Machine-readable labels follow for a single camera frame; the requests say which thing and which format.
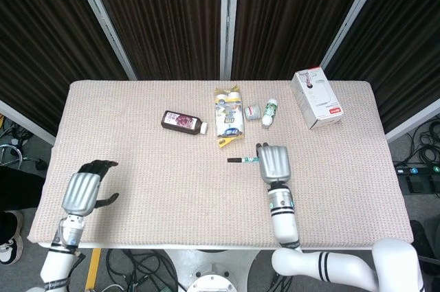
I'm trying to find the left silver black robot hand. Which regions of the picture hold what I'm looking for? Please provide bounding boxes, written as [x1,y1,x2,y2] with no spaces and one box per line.
[60,159,120,217]

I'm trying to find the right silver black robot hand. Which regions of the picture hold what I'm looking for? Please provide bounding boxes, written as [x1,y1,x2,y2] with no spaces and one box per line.
[254,142,294,183]

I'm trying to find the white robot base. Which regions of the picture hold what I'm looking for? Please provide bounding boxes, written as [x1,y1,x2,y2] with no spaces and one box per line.
[161,249,262,292]

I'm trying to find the green white plastic bottle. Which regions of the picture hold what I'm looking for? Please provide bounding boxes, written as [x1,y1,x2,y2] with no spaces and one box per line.
[261,98,279,130]

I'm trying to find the black trouser leg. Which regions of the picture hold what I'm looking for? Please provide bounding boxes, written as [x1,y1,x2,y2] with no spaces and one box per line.
[0,166,47,242]

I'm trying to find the yellow white drink multipack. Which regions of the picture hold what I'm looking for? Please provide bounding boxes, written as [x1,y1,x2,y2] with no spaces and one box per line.
[213,86,247,149]

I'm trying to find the chrome stool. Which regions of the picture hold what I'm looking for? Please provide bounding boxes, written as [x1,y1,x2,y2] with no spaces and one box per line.
[0,143,48,171]

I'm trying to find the white red carton box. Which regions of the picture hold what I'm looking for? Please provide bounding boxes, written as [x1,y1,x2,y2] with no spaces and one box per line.
[291,66,344,131]

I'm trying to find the beige woven table cloth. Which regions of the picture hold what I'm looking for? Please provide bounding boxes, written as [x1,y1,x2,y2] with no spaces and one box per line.
[26,80,415,250]

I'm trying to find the black white sneaker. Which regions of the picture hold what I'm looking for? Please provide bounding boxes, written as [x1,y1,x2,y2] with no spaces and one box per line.
[0,210,25,266]

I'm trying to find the brown juice bottle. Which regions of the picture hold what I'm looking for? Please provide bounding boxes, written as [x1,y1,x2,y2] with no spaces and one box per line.
[160,110,210,136]

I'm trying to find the black power strip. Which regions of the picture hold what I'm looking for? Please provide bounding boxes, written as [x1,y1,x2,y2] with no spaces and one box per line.
[393,164,440,177]

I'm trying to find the dark grey chair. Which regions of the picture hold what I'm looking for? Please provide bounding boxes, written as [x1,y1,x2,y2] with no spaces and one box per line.
[410,219,440,266]

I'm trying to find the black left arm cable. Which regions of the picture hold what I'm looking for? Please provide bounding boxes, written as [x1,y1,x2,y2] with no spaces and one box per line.
[65,251,86,286]

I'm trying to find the silver partition rail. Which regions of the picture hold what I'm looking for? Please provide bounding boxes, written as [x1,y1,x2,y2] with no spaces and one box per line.
[384,98,440,144]
[0,99,56,146]

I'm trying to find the tangled black floor cables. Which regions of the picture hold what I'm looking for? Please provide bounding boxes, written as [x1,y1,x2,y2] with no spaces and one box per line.
[105,249,180,292]
[395,116,440,169]

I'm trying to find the silver partition post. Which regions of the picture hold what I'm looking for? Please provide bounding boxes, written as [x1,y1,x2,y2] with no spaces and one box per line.
[219,0,241,80]
[67,0,138,81]
[319,0,392,70]

